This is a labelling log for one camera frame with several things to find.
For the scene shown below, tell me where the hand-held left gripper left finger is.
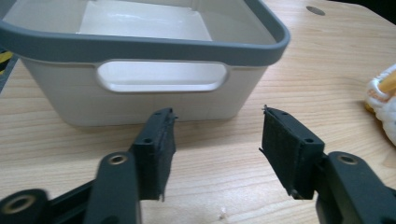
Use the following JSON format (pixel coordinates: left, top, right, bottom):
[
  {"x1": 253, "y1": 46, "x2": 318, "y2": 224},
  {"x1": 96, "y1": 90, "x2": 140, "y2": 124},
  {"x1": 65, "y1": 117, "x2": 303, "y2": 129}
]
[{"x1": 83, "y1": 106, "x2": 178, "y2": 224}]

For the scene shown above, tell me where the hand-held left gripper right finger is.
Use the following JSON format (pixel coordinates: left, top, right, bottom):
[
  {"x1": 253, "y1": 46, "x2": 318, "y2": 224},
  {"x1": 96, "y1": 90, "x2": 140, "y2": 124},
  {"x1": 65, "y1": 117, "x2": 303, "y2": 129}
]
[{"x1": 259, "y1": 105, "x2": 396, "y2": 224}]

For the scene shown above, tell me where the white bin with grey rim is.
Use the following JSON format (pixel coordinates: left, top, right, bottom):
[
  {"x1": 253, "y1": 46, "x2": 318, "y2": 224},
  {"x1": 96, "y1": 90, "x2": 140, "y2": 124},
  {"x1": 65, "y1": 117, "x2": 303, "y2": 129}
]
[{"x1": 0, "y1": 0, "x2": 291, "y2": 127}]

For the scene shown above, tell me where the white and yellow plush toy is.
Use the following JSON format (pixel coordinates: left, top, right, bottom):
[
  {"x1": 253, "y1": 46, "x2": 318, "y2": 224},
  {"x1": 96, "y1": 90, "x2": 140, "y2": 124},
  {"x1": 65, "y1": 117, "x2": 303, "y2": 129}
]
[{"x1": 363, "y1": 63, "x2": 396, "y2": 147}]

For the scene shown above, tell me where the black and yellow striped tape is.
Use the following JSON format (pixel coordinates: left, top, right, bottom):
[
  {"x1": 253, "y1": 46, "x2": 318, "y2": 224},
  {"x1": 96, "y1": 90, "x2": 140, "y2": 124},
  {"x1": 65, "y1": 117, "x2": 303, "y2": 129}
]
[{"x1": 0, "y1": 49, "x2": 15, "y2": 76}]

